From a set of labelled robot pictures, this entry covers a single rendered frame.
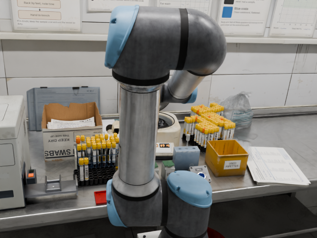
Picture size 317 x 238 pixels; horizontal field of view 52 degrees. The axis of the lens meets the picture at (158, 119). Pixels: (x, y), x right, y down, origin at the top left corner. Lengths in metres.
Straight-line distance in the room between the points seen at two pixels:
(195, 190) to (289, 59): 1.39
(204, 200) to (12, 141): 0.59
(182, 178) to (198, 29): 0.40
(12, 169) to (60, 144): 0.34
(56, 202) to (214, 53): 0.78
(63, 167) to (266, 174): 0.82
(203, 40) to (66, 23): 1.07
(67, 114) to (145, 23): 1.11
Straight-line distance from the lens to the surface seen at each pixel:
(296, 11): 2.01
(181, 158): 1.32
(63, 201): 1.19
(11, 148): 1.08
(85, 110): 1.64
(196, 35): 0.60
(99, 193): 1.21
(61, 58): 1.63
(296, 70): 2.12
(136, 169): 0.74
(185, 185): 0.82
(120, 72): 0.62
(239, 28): 1.84
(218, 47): 0.63
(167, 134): 1.43
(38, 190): 1.19
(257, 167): 1.45
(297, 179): 1.45
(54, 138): 1.38
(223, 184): 1.32
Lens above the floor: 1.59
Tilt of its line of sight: 23 degrees down
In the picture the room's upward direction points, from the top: 4 degrees clockwise
